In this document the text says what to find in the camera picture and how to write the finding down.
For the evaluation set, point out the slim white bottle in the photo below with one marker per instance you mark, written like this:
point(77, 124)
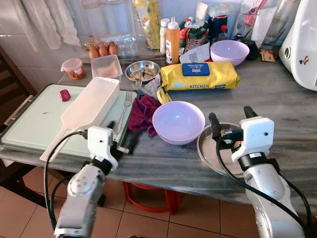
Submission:
point(163, 37)

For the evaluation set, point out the small red object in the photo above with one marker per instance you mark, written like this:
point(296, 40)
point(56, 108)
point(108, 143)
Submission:
point(64, 95)

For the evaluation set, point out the dark wooden chair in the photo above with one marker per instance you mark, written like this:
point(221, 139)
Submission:
point(7, 84)

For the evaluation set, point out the yellow kitchen wipes pack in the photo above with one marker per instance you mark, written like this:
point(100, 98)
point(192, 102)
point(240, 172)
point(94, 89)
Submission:
point(218, 74)

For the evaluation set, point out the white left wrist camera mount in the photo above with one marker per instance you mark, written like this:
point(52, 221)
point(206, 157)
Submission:
point(101, 141)

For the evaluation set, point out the maroon cloth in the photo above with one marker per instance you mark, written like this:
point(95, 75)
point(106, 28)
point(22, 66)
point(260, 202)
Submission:
point(144, 111)

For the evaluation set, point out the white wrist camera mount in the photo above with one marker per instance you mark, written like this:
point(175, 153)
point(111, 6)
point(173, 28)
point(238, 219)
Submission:
point(257, 136)
point(101, 141)

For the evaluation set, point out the red plastic stool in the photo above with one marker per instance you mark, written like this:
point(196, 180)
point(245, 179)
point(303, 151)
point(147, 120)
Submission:
point(148, 203)

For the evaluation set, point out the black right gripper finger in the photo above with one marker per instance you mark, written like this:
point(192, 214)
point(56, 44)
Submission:
point(250, 112)
point(214, 124)

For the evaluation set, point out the lilac plastic bowl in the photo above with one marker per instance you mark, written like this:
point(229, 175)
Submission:
point(178, 124)
point(230, 52)

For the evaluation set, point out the round metal plate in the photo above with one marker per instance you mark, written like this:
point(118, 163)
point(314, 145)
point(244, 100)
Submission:
point(208, 153)

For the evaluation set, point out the pale green cutting board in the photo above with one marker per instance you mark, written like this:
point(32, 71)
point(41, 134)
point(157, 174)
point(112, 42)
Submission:
point(34, 119)

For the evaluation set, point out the clear plastic food container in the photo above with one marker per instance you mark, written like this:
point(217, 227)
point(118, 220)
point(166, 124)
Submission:
point(106, 67)

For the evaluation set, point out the orange sauce bottle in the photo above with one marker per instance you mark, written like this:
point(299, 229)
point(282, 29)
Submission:
point(173, 44)

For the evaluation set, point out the small orange packet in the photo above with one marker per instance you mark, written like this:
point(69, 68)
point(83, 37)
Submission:
point(268, 55)

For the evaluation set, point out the long white plastic tray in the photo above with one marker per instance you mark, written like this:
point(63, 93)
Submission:
point(91, 104)

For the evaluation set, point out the white paper packet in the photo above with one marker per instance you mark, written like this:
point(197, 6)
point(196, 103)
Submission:
point(198, 53)

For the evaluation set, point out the white hanging cloth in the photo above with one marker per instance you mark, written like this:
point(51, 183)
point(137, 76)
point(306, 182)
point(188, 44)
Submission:
point(49, 20)

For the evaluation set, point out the dark blue jar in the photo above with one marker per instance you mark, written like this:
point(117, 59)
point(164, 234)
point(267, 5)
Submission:
point(218, 27)

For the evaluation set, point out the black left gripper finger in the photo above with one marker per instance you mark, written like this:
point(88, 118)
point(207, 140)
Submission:
point(132, 141)
point(112, 125)

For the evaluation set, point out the white kitchen appliance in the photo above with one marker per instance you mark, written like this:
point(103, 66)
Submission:
point(302, 44)

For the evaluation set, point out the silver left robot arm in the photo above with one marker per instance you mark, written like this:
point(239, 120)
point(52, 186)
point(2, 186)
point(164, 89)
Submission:
point(81, 198)

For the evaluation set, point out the small metal bowl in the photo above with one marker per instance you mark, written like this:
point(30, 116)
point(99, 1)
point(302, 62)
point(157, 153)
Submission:
point(136, 69)

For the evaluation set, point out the yellow banana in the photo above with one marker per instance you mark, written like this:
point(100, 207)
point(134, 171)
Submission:
point(163, 96)

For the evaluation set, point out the dark printed snack packet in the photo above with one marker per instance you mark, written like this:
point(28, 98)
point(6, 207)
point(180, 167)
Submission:
point(195, 32)

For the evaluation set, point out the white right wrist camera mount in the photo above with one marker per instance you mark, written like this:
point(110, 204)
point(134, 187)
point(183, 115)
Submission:
point(257, 136)

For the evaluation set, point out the grey marble top table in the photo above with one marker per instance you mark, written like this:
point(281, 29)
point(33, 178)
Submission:
point(277, 129)

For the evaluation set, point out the clear plastic bags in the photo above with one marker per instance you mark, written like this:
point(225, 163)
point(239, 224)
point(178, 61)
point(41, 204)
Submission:
point(267, 22)

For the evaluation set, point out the brown egg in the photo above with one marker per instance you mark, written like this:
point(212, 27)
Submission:
point(93, 52)
point(103, 50)
point(113, 48)

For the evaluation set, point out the small jar with pink lid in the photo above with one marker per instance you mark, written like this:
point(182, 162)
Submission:
point(73, 67)

